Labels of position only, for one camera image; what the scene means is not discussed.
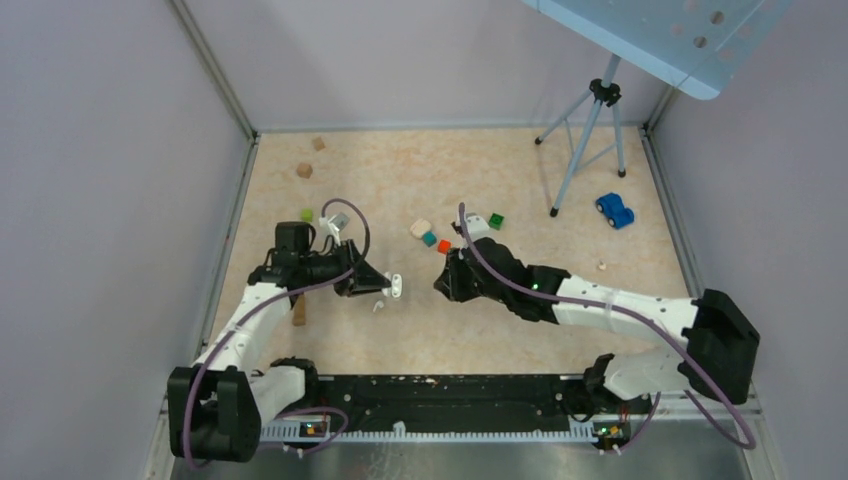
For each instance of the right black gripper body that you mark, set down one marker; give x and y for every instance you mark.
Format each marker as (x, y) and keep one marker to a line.
(466, 285)

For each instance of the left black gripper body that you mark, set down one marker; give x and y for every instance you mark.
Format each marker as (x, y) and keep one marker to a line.
(346, 257)

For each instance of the white earbud charging case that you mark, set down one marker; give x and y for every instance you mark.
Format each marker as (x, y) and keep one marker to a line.
(395, 289)

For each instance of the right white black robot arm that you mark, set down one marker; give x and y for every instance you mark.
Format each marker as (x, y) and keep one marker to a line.
(704, 344)

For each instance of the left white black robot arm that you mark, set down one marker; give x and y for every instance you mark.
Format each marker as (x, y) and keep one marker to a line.
(216, 407)

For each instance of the orange-red small cube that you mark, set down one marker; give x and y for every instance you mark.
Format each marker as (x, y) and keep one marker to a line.
(444, 246)

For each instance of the teal small cube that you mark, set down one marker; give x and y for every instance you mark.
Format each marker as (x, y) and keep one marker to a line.
(429, 239)

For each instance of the dark green toy brick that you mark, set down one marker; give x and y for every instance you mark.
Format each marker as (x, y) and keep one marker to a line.
(496, 221)

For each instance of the beige rounded block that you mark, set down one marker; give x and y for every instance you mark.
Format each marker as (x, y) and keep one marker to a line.
(420, 227)

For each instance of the wooden arch block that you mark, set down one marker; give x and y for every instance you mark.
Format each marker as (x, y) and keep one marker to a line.
(299, 312)

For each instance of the near wooden cube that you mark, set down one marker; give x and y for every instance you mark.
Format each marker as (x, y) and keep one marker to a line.
(304, 170)

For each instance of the wooden cube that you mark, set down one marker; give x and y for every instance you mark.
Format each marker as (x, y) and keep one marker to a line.
(318, 143)
(304, 170)

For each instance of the far wooden cube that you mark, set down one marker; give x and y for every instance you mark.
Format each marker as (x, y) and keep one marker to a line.
(318, 143)

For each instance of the blue toy car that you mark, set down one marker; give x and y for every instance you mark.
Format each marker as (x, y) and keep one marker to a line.
(616, 213)

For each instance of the grey tripod stand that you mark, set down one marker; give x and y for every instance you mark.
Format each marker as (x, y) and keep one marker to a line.
(604, 94)

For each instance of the light blue perforated panel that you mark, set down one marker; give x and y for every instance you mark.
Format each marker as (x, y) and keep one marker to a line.
(696, 47)

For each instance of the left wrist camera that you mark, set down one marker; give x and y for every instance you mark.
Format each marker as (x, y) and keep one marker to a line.
(333, 225)

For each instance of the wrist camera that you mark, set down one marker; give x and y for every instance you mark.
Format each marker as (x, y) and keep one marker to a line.
(477, 227)
(333, 225)

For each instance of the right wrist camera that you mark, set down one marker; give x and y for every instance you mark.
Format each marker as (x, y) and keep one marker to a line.
(477, 227)

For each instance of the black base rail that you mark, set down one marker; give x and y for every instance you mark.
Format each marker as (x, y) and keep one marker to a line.
(470, 406)

